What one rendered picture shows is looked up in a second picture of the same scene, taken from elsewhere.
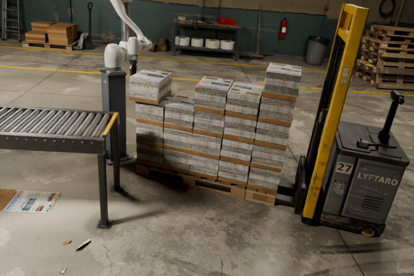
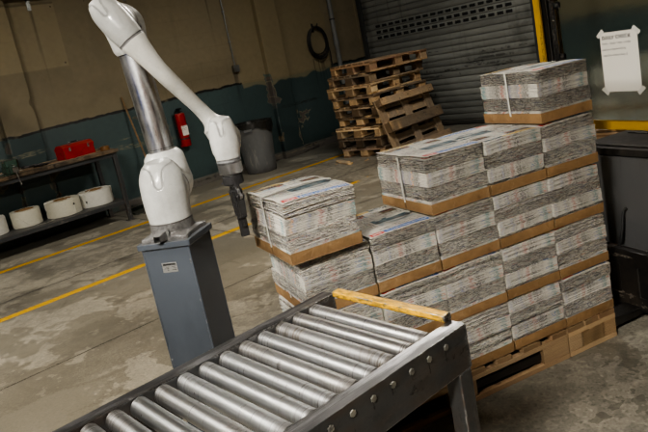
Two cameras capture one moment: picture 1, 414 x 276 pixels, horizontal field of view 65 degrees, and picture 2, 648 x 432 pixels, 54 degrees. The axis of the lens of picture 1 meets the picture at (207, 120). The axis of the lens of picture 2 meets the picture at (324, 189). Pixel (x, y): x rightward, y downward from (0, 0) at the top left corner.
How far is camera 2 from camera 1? 2.12 m
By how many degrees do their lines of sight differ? 35
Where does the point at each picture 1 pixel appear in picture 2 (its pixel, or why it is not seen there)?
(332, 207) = not seen: outside the picture
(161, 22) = not seen: outside the picture
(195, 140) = (453, 285)
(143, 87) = (317, 214)
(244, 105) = (518, 157)
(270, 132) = (572, 189)
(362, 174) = not seen: outside the picture
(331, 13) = (246, 78)
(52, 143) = (368, 412)
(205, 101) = (449, 184)
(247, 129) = (536, 204)
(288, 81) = (570, 75)
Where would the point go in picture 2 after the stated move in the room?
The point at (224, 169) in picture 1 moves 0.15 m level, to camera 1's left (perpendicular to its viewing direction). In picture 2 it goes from (522, 316) to (499, 331)
